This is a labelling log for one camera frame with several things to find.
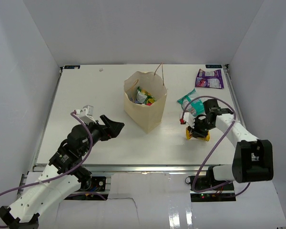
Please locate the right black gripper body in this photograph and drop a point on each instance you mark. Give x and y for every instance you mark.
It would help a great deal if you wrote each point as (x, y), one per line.
(202, 126)

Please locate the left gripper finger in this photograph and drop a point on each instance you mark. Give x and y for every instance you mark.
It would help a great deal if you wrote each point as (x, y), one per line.
(114, 128)
(105, 119)

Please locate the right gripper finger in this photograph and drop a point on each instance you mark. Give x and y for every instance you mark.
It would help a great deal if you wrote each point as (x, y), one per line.
(204, 136)
(189, 132)

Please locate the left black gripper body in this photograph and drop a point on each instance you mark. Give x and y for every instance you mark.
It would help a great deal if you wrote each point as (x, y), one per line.
(103, 132)

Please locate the yellow M&M's pack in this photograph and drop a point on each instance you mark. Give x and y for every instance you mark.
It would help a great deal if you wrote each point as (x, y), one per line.
(199, 131)

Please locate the teal snack pack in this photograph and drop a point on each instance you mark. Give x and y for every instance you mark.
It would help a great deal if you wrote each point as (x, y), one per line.
(196, 107)

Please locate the beige paper bag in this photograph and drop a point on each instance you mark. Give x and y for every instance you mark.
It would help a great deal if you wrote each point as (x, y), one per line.
(146, 117)

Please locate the green Fox's candy bag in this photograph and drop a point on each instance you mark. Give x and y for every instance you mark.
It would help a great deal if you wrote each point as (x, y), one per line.
(141, 96)

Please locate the purple snack pack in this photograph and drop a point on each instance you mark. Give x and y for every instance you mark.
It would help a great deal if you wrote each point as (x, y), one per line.
(209, 79)

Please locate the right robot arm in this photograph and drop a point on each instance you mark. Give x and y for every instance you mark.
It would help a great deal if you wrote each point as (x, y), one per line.
(253, 157)

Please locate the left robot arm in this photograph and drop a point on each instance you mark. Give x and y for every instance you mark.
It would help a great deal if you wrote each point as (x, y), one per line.
(63, 175)

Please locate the right blue corner label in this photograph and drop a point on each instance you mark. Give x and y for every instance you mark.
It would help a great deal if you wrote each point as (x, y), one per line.
(213, 66)

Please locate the blue corner label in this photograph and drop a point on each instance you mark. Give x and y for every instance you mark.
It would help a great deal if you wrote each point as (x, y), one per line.
(213, 66)
(71, 67)

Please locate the left blue corner label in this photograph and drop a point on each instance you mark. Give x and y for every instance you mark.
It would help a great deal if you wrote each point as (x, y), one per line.
(71, 67)

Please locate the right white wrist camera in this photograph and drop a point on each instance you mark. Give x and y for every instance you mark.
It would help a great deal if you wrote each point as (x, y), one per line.
(187, 118)

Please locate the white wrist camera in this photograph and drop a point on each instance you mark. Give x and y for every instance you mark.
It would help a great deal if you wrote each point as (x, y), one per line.
(85, 114)
(187, 118)

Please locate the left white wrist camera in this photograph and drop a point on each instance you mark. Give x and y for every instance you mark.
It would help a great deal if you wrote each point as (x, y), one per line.
(85, 114)

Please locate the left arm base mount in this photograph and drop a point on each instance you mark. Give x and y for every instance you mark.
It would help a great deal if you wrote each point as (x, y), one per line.
(93, 190)

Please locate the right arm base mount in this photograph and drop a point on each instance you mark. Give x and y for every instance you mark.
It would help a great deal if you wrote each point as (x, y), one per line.
(221, 194)

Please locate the aluminium table frame rail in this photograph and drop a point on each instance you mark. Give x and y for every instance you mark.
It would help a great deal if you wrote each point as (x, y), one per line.
(141, 168)

